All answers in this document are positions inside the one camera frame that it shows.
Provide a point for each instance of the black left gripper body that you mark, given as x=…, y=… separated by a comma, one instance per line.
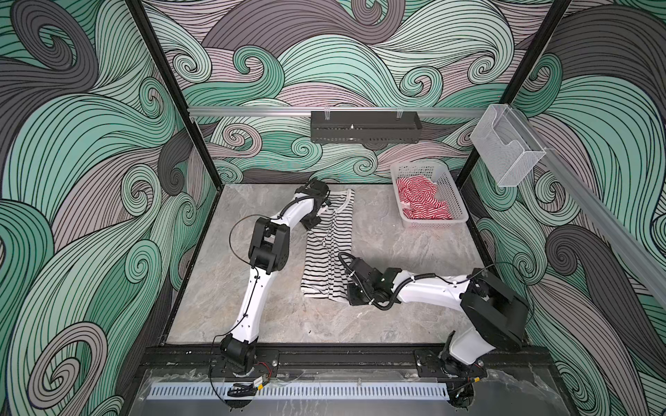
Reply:
x=311, y=222

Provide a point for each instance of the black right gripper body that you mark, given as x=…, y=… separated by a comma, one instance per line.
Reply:
x=353, y=295

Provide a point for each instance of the black white striped tank top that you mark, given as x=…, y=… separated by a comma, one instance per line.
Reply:
x=324, y=276

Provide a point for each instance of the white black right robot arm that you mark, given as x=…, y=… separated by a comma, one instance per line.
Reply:
x=497, y=314

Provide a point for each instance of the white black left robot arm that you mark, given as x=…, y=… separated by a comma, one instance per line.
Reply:
x=268, y=254

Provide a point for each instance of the red white striped tank top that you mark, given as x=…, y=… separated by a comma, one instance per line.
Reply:
x=417, y=197

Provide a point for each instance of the white plastic laundry basket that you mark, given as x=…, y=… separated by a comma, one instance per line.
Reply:
x=437, y=172

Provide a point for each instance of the black wall shelf tray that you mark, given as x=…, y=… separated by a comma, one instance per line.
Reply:
x=365, y=127

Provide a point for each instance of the white slotted cable duct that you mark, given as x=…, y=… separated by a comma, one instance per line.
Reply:
x=304, y=391

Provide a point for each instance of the black frame post left rear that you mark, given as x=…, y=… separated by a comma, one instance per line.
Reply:
x=150, y=38

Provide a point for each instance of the black frame post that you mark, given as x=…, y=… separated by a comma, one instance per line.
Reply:
x=150, y=38
x=534, y=52

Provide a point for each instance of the aluminium rail back wall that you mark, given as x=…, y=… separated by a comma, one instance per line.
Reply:
x=265, y=111

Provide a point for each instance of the aluminium rail wall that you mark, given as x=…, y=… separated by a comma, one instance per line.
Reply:
x=617, y=176
x=265, y=111

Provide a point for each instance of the clear plastic wall bin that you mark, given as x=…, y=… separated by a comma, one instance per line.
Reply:
x=507, y=144

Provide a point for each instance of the black frame post right rear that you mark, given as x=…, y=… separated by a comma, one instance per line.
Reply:
x=534, y=52

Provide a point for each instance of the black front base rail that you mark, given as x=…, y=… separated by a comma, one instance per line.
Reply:
x=289, y=359

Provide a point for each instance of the aluminium rail right wall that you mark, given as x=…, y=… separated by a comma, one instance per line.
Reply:
x=617, y=176

